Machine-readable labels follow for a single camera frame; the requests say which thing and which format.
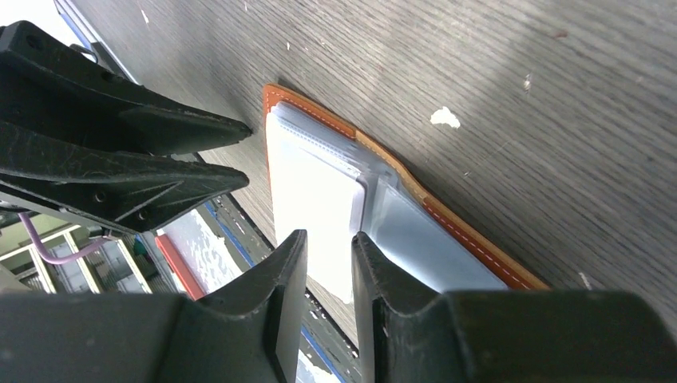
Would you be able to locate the brown leather card holder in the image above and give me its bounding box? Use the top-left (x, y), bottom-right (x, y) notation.
top-left (263, 84), bottom-right (545, 292)

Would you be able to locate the aluminium frame rail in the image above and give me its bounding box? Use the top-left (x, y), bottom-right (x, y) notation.
top-left (53, 0), bottom-right (139, 84)

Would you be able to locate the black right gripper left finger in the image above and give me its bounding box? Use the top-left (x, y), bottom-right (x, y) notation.
top-left (1, 230), bottom-right (307, 382)

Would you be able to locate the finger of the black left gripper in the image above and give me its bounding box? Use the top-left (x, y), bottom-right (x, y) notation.
top-left (1, 21), bottom-right (252, 156)
top-left (1, 122), bottom-right (249, 234)

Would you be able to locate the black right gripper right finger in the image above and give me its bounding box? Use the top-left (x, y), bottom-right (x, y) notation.
top-left (351, 232), bottom-right (676, 382)

